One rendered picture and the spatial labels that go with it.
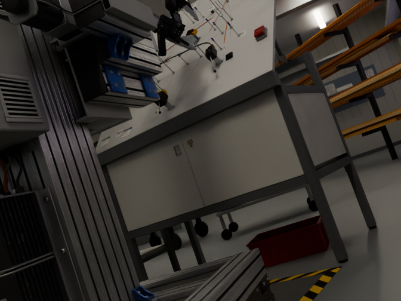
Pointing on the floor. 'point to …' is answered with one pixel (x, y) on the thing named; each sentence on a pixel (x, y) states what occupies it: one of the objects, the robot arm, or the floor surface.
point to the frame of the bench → (312, 174)
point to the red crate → (291, 241)
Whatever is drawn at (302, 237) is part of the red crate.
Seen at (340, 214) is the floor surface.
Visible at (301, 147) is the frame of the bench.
